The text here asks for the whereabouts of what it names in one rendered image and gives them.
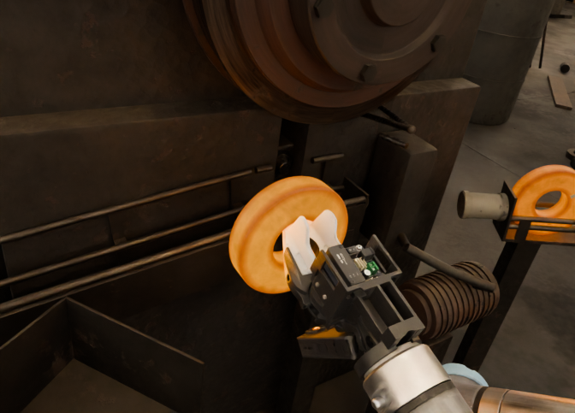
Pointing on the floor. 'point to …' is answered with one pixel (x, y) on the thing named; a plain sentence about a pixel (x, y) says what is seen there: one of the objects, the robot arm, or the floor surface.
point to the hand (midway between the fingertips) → (292, 223)
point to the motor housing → (447, 305)
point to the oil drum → (506, 45)
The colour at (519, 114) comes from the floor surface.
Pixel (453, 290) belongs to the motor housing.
